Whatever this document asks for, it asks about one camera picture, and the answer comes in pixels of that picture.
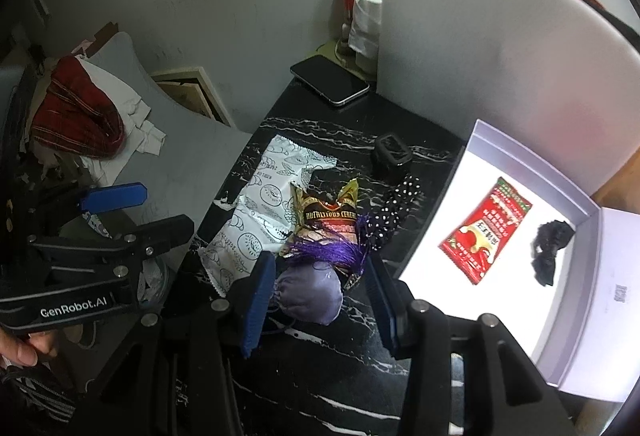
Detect white crumpled cloth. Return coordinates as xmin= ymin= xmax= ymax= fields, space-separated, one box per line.
xmin=77 ymin=56 xmax=167 ymax=184

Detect white printed snack packet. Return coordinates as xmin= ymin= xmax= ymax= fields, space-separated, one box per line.
xmin=198 ymin=135 xmax=337 ymax=295

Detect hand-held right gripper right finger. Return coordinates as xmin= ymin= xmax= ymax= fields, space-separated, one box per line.
xmin=365 ymin=255 xmax=576 ymax=436

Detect gold and black cereal packet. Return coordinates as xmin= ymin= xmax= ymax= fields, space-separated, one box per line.
xmin=280 ymin=179 xmax=372 ymax=289

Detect purple tasselled sachet pouch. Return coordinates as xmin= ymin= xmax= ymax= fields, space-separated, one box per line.
xmin=272 ymin=213 xmax=375 ymax=327

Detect brown cardboard piece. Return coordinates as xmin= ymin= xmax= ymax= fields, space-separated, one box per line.
xmin=92 ymin=20 xmax=122 ymax=53

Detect wooden picture frame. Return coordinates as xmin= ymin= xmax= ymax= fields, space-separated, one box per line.
xmin=150 ymin=65 xmax=237 ymax=130

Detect white foam board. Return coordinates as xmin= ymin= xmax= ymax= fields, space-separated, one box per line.
xmin=376 ymin=0 xmax=640 ymax=227

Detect red sauce packet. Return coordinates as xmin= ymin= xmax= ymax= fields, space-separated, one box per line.
xmin=439 ymin=176 xmax=533 ymax=286

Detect olive tray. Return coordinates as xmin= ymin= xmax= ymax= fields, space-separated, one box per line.
xmin=315 ymin=39 xmax=378 ymax=82

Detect black polka dot scrunchie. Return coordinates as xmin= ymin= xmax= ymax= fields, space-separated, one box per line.
xmin=357 ymin=171 xmax=426 ymax=253

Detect red plaid cloth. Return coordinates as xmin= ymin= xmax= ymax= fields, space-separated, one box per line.
xmin=30 ymin=55 xmax=126 ymax=161

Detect white plastic bag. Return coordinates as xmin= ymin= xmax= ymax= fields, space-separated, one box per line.
xmin=348 ymin=0 xmax=385 ymax=67

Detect small black box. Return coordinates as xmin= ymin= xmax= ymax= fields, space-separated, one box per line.
xmin=370 ymin=132 xmax=415 ymax=181

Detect person's left hand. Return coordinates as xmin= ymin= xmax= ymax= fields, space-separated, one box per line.
xmin=0 ymin=323 xmax=57 ymax=370

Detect white cardboard box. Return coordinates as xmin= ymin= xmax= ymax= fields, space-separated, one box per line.
xmin=397 ymin=119 xmax=640 ymax=404

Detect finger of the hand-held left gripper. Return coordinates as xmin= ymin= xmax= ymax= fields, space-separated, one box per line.
xmin=10 ymin=183 xmax=148 ymax=238
xmin=30 ymin=215 xmax=195 ymax=268

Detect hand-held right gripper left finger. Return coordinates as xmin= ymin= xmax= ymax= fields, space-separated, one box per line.
xmin=67 ymin=255 xmax=279 ymax=436

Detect black smartphone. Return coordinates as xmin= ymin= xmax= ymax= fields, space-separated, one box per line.
xmin=290 ymin=55 xmax=371 ymax=108

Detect dark striped cloth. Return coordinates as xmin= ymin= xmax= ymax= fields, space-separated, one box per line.
xmin=0 ymin=363 xmax=77 ymax=424

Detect grey cushion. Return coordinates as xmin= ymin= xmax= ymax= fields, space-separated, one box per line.
xmin=82 ymin=31 xmax=253 ymax=267

